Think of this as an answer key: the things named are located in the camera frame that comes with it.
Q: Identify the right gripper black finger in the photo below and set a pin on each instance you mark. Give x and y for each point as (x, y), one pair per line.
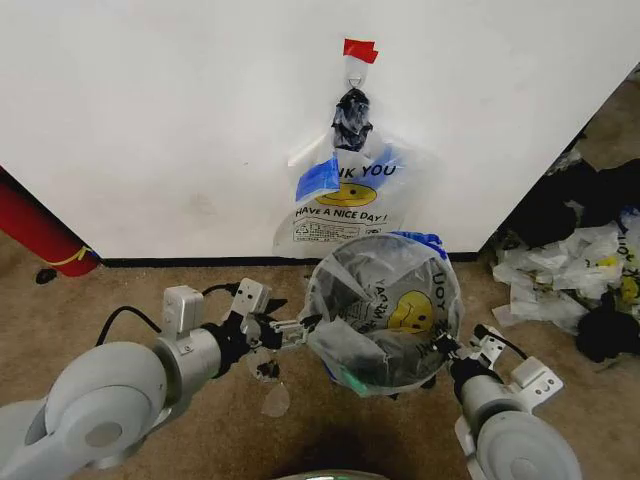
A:
(465, 354)
(443, 344)

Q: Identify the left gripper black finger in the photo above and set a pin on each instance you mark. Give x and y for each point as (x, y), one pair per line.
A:
(295, 341)
(292, 325)

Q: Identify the grey round trash bin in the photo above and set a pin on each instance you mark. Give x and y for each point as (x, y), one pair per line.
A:
(350, 370)

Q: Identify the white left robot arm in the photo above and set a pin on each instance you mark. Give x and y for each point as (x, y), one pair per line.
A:
(105, 395)

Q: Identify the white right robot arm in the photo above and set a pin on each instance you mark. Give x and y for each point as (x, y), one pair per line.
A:
(520, 440)

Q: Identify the smiley bag lining bin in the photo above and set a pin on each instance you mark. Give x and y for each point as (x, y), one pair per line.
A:
(400, 305)

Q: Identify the thank you smiley garbage bag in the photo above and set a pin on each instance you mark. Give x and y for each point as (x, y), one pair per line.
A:
(345, 220)

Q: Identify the black crumpled bag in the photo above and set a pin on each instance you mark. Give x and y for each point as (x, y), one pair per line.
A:
(605, 327)

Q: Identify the black bag heap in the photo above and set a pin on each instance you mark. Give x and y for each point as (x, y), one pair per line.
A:
(555, 210)

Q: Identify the clear plastic scrap with black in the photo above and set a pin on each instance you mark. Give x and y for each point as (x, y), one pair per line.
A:
(265, 367)

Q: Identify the black baseboard strip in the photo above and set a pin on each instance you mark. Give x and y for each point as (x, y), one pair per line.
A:
(200, 260)

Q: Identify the pile of white plastic bags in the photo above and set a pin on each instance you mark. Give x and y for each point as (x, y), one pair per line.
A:
(560, 275)

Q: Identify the white robot front shell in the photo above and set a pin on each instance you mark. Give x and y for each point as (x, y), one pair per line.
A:
(315, 467)

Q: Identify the blue tape piece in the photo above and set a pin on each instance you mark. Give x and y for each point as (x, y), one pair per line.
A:
(316, 179)

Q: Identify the yellow zip tie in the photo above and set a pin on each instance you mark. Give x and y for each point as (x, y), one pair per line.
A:
(72, 256)

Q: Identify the small black floor object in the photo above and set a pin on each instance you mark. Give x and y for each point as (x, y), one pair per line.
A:
(46, 276)

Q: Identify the red cylinder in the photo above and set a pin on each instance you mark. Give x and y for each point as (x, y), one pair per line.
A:
(35, 225)

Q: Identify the red tape strip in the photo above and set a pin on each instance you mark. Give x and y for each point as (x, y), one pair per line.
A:
(360, 49)

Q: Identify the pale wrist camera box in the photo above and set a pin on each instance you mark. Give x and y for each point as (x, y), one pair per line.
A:
(251, 297)
(490, 350)

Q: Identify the white wall hook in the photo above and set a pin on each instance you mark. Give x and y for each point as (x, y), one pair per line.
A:
(358, 72)

